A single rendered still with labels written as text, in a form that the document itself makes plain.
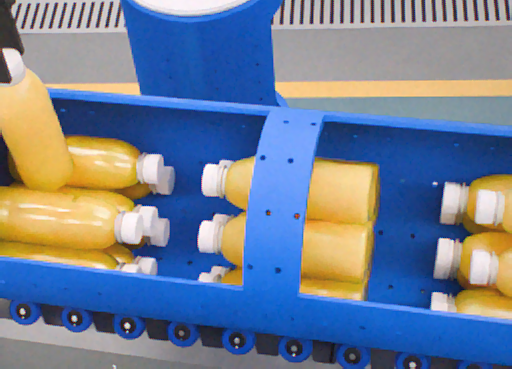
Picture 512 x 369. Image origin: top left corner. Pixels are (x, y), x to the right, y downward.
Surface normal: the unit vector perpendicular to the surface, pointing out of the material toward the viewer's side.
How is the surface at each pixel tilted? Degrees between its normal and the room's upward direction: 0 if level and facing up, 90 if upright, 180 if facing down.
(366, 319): 80
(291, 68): 0
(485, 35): 0
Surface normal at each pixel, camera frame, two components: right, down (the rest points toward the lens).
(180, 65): -0.29, 0.79
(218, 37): 0.18, 0.77
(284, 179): -0.17, -0.34
